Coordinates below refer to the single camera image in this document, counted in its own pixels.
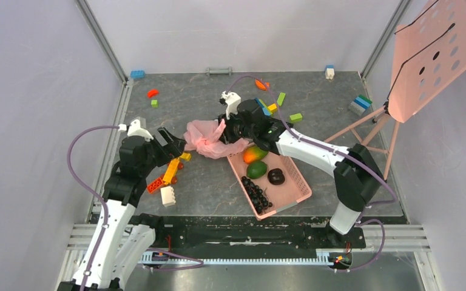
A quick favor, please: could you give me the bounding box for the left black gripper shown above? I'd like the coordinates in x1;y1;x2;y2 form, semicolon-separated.
140;126;186;176

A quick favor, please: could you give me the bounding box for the pink plastic bag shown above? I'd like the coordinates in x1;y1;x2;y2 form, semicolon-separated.
183;120;250;159

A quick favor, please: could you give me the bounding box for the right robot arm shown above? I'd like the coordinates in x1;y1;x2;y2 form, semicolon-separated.
218;93;384;247

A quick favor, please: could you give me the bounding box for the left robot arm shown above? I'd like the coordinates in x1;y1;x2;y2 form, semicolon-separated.
58;124;186;290

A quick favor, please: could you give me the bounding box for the orange green fake mango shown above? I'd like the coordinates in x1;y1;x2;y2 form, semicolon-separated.
243;145;269;164

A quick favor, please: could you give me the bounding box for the green fake avocado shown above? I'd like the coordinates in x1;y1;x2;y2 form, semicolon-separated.
246;161;268;179

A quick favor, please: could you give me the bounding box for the dark fake plum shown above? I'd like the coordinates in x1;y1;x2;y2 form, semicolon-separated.
267;168;286;186

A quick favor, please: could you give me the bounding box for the black fake grape bunch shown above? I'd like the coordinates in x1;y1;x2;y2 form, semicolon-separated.
241;176;273;215

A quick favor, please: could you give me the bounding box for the yellow orange toy brick vehicle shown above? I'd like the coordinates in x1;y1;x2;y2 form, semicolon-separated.
161;152;191;186

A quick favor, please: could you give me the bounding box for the red blue green brick cluster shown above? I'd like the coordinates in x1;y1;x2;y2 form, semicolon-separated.
255;98;272;116

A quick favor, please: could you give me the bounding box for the white toy brick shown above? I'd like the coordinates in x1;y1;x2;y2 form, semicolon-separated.
160;186;176;207

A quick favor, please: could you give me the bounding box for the yellow block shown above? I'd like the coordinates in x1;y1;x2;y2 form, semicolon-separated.
268;103;277;114

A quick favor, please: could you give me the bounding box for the orange curved block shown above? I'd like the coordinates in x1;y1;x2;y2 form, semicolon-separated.
255;79;270;91

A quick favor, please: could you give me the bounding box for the red curved block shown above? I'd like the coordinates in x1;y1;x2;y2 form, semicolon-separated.
146;89;159;99

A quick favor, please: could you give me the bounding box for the tall green block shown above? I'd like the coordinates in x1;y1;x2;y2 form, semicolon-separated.
276;92;286;107

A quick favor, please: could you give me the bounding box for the green block near microphone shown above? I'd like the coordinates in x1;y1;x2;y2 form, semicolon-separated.
289;113;303;123

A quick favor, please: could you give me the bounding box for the blue brick at corner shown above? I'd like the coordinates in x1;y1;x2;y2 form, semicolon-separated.
130;70;146;79

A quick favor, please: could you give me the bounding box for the pink plastic basket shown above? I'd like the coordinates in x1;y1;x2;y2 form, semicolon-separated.
227;152;312;221

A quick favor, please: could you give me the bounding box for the blue white brick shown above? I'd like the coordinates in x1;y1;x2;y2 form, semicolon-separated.
325;65;335;80

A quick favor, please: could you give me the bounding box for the grey blue green brick stack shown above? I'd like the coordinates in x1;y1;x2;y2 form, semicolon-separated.
348;95;373;116

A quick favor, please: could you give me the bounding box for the pink perforated music stand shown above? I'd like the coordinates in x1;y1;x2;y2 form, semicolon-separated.
326;1;466;178

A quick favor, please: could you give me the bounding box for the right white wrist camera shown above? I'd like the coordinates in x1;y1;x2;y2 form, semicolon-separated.
219;91;241;120

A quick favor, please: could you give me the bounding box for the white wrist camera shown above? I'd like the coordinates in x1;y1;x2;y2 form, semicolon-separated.
118;117;154;141
219;91;241;120

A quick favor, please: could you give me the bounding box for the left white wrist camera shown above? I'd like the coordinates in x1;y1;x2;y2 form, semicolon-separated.
118;117;154;141

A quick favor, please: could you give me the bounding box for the grey metal handle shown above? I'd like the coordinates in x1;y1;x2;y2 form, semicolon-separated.
205;67;232;76

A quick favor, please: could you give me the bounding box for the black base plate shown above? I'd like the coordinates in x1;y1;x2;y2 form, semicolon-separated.
127;215;367;259

